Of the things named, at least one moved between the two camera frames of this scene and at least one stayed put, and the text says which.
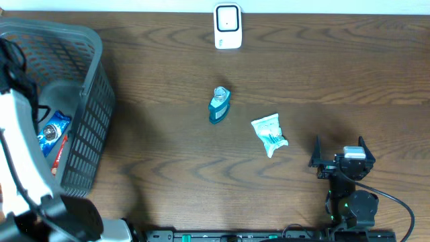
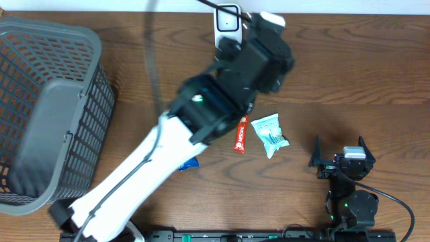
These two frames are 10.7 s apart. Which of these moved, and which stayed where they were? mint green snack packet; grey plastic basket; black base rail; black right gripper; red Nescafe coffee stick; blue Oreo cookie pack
Moved: blue Oreo cookie pack; red Nescafe coffee stick
Stayed: black right gripper; grey plastic basket; mint green snack packet; black base rail
